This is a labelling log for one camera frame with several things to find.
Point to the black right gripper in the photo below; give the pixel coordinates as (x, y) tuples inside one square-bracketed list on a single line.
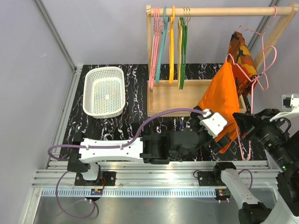
[(250, 125)]

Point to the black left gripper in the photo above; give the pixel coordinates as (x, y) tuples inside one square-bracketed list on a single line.
[(214, 145)]

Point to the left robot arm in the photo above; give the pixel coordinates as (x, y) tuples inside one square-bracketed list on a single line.
[(155, 148)]

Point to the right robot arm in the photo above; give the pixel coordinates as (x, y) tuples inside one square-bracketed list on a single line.
[(285, 185)]

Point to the orange camouflage trousers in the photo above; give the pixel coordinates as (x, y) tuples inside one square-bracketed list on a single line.
[(243, 66)]

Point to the yellow hanger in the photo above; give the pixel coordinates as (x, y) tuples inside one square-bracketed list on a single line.
[(171, 48)]

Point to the teal hanger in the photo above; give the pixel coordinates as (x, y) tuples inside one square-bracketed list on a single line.
[(161, 52)]

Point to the wooden clothes rack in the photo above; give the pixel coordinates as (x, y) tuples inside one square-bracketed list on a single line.
[(207, 43)]

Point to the white perforated plastic basket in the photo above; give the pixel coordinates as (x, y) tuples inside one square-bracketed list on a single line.
[(104, 93)]

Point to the pink hangers on rack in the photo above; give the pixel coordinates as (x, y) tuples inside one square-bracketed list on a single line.
[(158, 25)]

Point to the green hangers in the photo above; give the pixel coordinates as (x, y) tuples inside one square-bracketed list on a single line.
[(182, 45)]

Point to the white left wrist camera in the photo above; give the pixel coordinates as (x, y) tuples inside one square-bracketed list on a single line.
[(214, 123)]

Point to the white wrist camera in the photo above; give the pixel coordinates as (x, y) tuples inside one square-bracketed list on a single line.
[(214, 123), (290, 107)]

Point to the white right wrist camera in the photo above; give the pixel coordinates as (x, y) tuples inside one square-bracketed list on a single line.
[(290, 107)]

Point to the pink wire hanger with camouflage trousers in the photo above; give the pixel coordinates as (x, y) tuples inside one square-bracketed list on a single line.
[(261, 31)]

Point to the aluminium mounting rail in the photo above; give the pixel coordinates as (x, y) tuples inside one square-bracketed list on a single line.
[(129, 179)]

